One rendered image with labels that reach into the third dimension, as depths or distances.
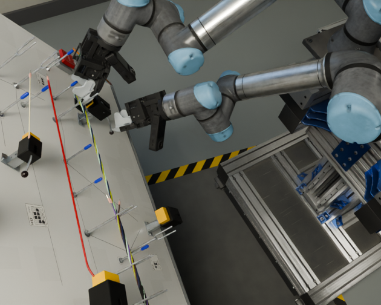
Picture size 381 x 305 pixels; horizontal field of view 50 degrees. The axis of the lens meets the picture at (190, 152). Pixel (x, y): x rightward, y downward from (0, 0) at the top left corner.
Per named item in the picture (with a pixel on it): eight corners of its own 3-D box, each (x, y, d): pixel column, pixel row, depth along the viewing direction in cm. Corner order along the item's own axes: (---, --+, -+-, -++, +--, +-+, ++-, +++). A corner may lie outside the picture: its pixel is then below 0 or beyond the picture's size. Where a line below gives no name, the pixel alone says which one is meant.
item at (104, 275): (92, 287, 75) (105, 281, 74) (91, 276, 76) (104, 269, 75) (107, 291, 78) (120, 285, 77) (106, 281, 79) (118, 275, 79)
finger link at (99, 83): (86, 89, 110) (99, 62, 106) (92, 91, 111) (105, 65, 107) (89, 99, 106) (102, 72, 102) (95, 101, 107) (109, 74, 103)
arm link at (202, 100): (222, 114, 109) (207, 92, 103) (187, 124, 114) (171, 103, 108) (225, 94, 113) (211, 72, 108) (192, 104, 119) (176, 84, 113)
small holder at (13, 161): (-4, 183, 77) (23, 164, 75) (2, 149, 83) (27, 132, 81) (16, 193, 80) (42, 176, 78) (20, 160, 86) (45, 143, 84)
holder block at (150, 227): (166, 238, 127) (192, 224, 125) (144, 235, 117) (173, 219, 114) (161, 224, 129) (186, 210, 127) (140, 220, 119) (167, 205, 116)
